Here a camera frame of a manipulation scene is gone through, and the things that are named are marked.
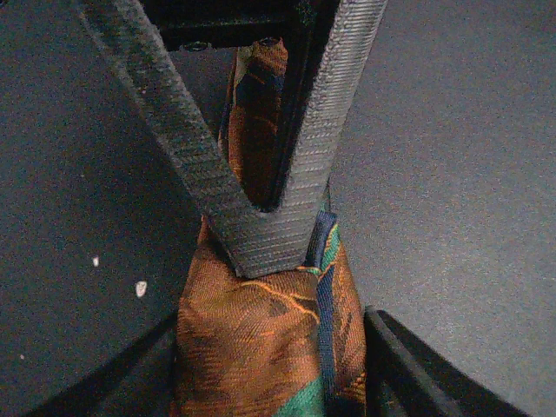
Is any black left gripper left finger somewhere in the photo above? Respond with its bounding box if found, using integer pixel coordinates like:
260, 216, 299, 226
25, 316, 176, 416

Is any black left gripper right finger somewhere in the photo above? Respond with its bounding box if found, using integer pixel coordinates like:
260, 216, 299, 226
364, 306, 526, 416

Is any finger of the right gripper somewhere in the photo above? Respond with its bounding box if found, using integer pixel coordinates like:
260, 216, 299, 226
236, 1, 387, 278

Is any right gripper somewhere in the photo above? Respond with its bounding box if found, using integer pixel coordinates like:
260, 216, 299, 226
80, 0, 339, 278

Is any brown green patterned tie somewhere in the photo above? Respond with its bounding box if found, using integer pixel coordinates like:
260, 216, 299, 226
170, 40, 367, 416

